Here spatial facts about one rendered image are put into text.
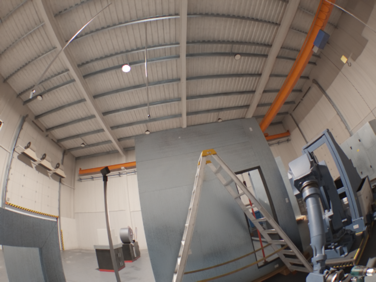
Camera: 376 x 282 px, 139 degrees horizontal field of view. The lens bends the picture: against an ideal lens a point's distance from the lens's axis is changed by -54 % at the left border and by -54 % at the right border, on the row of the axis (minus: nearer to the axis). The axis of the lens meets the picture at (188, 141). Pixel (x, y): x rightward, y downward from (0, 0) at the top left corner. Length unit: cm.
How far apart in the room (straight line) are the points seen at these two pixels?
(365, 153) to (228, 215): 619
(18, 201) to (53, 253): 898
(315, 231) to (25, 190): 1092
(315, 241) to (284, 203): 182
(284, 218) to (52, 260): 309
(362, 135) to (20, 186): 1586
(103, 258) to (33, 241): 496
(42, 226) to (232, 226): 239
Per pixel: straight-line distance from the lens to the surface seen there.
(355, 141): 749
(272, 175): 304
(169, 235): 251
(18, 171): 1035
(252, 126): 338
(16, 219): 108
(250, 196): 198
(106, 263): 598
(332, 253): 259
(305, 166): 159
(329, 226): 233
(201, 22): 727
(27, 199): 1061
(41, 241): 120
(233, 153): 289
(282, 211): 302
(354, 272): 111
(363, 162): 751
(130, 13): 683
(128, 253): 733
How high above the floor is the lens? 151
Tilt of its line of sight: 29 degrees up
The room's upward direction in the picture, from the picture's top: 14 degrees counter-clockwise
